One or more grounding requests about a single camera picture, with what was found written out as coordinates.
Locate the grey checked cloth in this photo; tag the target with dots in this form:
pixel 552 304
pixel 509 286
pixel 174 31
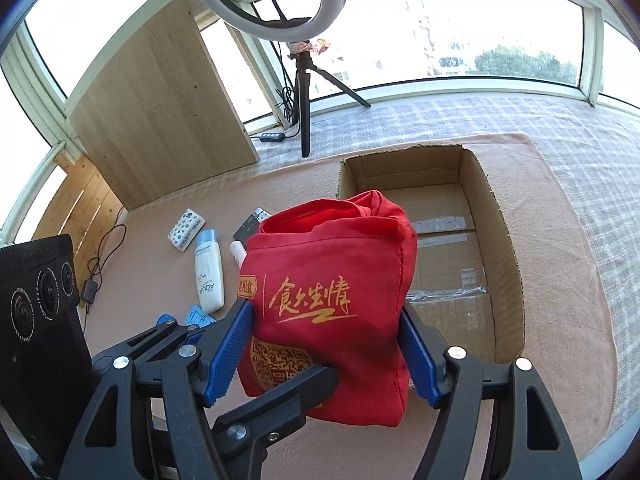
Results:
pixel 575 160

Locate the patterned tissue packet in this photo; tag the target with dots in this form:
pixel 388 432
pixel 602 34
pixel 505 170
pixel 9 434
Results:
pixel 186 230

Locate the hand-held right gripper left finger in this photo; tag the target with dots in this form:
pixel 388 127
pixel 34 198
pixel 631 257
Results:
pixel 232 345

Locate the light blue rectangular case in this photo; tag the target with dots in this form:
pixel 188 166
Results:
pixel 197 316

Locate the red cloth bag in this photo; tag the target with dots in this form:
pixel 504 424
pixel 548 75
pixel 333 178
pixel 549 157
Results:
pixel 325 260

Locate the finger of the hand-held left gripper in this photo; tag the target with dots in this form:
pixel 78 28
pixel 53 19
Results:
pixel 160 337
pixel 280 402

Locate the cardboard box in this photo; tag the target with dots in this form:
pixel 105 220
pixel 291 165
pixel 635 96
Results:
pixel 450 170

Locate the white sunscreen bottle blue cap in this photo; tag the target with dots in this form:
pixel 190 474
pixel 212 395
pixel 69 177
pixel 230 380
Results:
pixel 207 270

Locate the slatted wooden panel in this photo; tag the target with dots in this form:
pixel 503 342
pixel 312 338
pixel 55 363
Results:
pixel 75 210

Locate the dark grey card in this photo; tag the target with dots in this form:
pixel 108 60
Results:
pixel 247 230

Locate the patterned lighter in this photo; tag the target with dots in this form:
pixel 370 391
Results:
pixel 261 213

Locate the small white bottle grey cap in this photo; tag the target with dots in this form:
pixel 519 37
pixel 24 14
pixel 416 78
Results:
pixel 237 252

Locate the blue round case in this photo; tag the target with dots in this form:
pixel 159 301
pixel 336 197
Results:
pixel 165 321

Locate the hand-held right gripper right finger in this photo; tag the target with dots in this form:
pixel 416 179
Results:
pixel 417 355

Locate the white window frame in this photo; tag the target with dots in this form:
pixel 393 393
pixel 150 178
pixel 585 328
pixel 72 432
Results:
pixel 592 50

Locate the light wooden board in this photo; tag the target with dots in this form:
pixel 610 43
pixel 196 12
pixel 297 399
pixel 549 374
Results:
pixel 160 110

